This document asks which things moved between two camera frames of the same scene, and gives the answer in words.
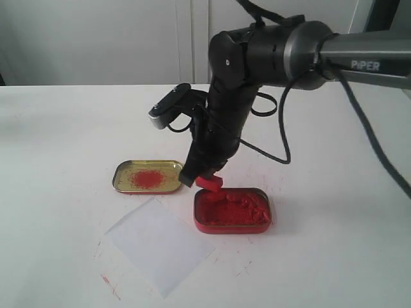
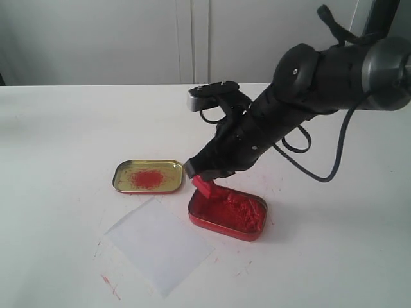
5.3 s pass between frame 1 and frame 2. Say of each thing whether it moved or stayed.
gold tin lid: stayed
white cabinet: stayed
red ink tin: moved
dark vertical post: stayed
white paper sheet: stayed
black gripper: moved
